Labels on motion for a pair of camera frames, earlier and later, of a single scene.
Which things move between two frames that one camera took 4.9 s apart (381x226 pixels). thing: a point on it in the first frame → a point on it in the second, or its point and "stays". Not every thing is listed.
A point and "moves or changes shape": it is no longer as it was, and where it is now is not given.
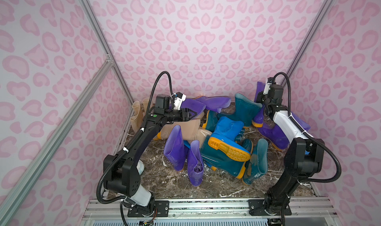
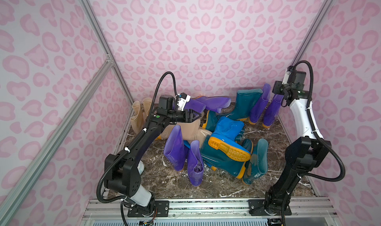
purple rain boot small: x=258 y=120 moves or changes shape
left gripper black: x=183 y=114 stays
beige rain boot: x=136 y=120 stays
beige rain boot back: x=146 y=103 stays
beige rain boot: x=190 y=129 stays
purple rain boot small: x=276 y=135 → x=261 y=104
